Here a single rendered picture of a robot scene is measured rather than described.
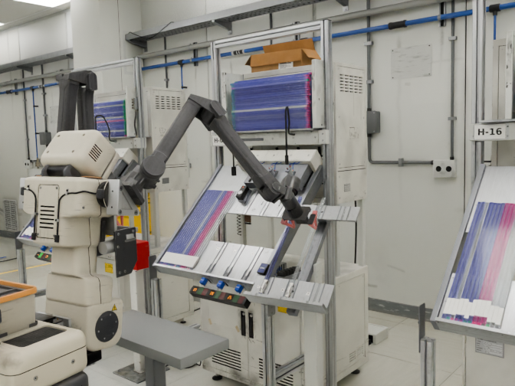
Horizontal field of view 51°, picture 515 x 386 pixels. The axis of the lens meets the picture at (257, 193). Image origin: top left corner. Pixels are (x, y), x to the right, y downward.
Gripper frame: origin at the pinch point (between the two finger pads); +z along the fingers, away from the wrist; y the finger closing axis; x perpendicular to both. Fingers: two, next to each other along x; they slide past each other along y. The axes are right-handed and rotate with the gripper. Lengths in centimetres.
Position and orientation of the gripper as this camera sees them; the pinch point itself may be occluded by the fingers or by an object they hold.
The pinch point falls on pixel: (304, 226)
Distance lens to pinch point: 214.8
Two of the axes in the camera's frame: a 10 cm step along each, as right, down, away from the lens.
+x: -3.4, 7.8, -5.3
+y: -8.5, -0.1, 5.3
